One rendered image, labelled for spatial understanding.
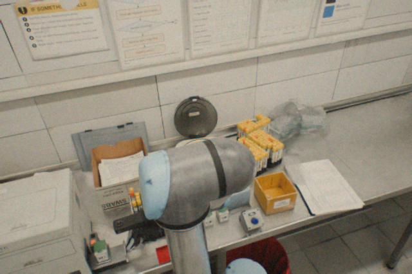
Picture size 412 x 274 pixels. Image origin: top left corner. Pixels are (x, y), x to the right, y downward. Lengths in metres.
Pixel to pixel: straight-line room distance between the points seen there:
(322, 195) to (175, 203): 0.99
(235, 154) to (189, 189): 0.11
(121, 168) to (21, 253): 0.60
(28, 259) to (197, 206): 0.69
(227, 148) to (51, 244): 0.69
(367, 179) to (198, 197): 1.16
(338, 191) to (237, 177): 0.97
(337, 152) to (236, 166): 1.20
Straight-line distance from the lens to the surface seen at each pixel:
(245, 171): 0.58
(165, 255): 1.24
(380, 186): 1.60
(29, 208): 1.13
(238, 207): 1.35
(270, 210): 1.33
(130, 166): 1.51
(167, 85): 1.50
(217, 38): 1.49
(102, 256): 1.20
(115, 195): 1.37
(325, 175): 1.55
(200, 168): 0.54
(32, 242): 1.08
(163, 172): 0.53
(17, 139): 1.61
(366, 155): 1.76
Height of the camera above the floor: 1.91
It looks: 37 degrees down
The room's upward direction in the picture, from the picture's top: 3 degrees counter-clockwise
